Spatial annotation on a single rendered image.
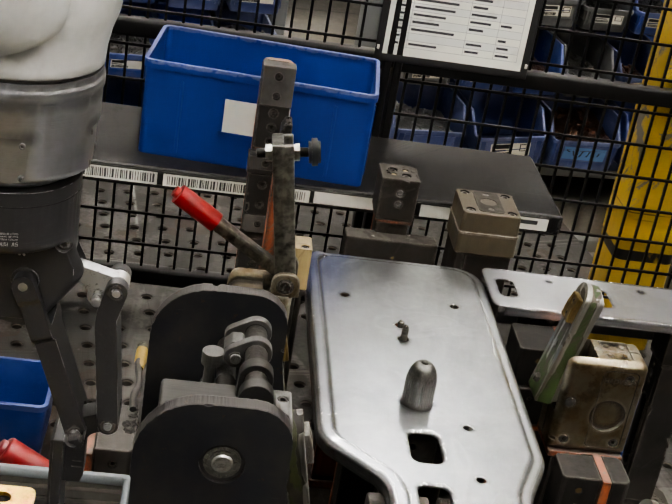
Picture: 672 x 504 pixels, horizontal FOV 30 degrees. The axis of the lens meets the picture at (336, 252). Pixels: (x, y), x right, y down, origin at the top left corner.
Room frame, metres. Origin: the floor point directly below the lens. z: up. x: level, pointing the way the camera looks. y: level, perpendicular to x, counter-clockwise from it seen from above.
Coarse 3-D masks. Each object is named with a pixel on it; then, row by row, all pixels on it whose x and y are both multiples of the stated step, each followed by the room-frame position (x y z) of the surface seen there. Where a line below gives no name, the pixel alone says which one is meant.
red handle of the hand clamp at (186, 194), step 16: (176, 192) 1.17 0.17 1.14; (192, 192) 1.17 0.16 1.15; (192, 208) 1.16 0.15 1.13; (208, 208) 1.17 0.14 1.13; (208, 224) 1.17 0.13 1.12; (224, 224) 1.17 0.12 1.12; (240, 240) 1.17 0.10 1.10; (256, 256) 1.18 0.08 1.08; (272, 256) 1.19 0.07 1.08; (272, 272) 1.18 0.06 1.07
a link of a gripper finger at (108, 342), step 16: (128, 272) 0.61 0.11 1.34; (112, 288) 0.59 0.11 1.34; (128, 288) 0.60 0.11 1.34; (112, 304) 0.59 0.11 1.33; (96, 320) 0.59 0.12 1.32; (112, 320) 0.59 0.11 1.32; (96, 336) 0.59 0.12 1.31; (112, 336) 0.59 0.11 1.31; (96, 352) 0.59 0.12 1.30; (112, 352) 0.59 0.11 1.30; (96, 368) 0.59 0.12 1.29; (112, 368) 0.59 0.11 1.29; (96, 384) 0.59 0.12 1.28; (112, 384) 0.59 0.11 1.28; (96, 400) 0.59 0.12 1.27; (112, 400) 0.59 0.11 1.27; (112, 416) 0.59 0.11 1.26; (112, 432) 0.59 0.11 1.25
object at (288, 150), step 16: (272, 144) 1.17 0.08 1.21; (288, 144) 1.17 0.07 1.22; (320, 144) 1.19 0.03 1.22; (272, 160) 1.20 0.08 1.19; (288, 160) 1.17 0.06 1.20; (320, 160) 1.18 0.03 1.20; (288, 176) 1.17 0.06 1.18; (288, 192) 1.17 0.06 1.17; (288, 208) 1.17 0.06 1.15; (288, 224) 1.17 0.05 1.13; (288, 240) 1.17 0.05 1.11; (288, 256) 1.17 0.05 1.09
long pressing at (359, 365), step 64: (320, 256) 1.37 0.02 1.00; (320, 320) 1.21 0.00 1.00; (384, 320) 1.24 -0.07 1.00; (448, 320) 1.27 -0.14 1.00; (320, 384) 1.08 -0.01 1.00; (384, 384) 1.11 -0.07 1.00; (448, 384) 1.13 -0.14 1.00; (512, 384) 1.16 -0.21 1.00; (320, 448) 0.99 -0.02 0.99; (384, 448) 0.99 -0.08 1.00; (448, 448) 1.01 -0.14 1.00; (512, 448) 1.03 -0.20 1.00
